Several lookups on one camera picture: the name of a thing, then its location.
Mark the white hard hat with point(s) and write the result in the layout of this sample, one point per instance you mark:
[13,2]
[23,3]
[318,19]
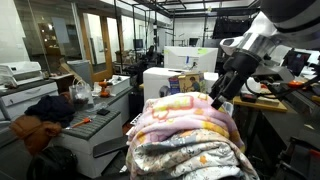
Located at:
[251,86]

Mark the brown jacket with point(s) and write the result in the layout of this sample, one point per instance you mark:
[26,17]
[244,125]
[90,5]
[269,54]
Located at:
[35,134]

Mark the black backpack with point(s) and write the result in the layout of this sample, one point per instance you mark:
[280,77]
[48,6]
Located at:
[53,163]

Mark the colourful wooden blocks box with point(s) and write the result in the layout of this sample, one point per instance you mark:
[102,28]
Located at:
[187,82]

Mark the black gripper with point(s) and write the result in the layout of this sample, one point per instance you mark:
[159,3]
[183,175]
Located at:
[238,68]

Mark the orange handled tool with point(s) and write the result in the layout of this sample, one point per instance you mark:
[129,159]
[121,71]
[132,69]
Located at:
[84,121]

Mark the large white cardboard box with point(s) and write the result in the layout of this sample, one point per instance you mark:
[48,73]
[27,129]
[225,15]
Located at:
[155,81]

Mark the pink patterned fleece blanket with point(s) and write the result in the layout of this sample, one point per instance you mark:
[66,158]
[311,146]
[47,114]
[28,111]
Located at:
[163,117]

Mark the wooden table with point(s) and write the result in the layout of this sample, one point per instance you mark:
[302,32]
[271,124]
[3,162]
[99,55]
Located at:
[248,99]

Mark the white printer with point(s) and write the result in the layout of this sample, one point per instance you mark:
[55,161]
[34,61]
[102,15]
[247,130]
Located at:
[19,73]

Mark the dark navy garment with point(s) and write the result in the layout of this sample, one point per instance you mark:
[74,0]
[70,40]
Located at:
[55,109]

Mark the white cabinet with grey mat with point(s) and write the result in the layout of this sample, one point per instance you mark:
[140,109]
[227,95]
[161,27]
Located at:
[81,140]

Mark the orange cordless drill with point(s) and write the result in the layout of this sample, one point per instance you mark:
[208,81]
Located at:
[104,85]

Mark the floral quilt blanket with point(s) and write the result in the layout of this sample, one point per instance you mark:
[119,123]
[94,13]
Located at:
[190,155]

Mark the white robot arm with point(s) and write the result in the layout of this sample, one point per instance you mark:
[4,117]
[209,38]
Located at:
[291,23]

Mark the open laptop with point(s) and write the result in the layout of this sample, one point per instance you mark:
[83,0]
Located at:
[294,61]

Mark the clear plastic bag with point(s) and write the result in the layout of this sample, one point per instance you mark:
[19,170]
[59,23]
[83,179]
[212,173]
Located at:
[81,96]

